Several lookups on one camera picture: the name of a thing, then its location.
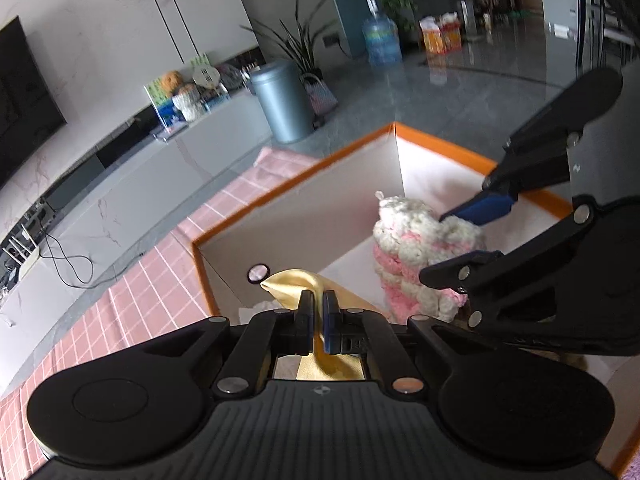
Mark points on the white marble tv console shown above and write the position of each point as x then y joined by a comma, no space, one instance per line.
118,221

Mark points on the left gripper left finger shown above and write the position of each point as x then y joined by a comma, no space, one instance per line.
256,347

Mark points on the blue water jug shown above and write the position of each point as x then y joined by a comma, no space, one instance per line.
380,35

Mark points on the tall leafy plant right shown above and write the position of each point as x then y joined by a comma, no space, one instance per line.
297,41

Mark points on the orange gift bags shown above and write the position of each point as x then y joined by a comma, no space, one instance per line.
441,34

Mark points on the orange storage box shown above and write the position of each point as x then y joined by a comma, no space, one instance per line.
418,330

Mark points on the pink checkered tablecloth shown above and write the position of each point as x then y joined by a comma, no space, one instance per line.
159,293

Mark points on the grey metal trash bin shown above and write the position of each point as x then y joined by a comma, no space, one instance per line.
284,100

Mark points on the white wifi router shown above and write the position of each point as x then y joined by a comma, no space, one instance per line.
22,249

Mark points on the colourful picture board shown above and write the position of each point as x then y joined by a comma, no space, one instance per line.
208,80

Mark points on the black wall television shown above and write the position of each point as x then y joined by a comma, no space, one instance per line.
29,115

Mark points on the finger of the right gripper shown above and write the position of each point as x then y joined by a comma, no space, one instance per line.
452,273
485,207

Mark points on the teddy bear figure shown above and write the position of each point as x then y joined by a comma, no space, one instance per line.
184,95

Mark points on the yellow cloth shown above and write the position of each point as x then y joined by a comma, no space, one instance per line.
286,287

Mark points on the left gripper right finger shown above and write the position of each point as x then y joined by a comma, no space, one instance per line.
369,336

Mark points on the white pink crochet item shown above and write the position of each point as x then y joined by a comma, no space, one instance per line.
407,237

